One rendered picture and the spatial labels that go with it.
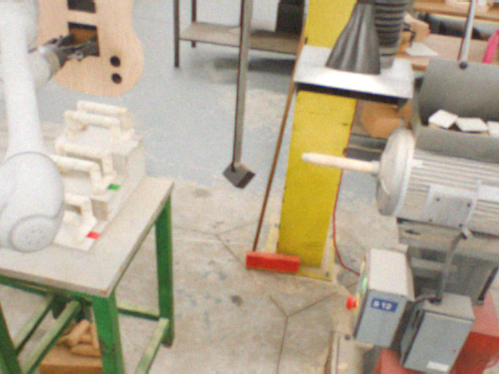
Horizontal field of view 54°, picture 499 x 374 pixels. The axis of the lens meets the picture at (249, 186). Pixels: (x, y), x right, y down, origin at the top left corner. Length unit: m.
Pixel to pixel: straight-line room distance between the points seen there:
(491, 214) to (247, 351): 1.44
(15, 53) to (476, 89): 1.13
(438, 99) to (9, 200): 1.09
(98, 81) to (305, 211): 1.39
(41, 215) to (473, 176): 1.03
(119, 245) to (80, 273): 0.15
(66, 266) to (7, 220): 0.74
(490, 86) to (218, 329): 1.71
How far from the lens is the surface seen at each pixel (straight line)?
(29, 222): 0.83
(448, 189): 1.37
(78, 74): 1.72
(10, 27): 1.22
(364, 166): 1.44
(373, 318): 1.33
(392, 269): 1.33
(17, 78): 1.14
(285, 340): 2.54
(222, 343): 2.50
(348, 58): 1.17
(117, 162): 1.74
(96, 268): 1.54
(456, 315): 1.56
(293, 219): 2.68
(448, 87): 1.44
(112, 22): 1.60
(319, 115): 2.35
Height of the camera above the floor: 1.98
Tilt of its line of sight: 35 degrees down
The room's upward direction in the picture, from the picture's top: 5 degrees clockwise
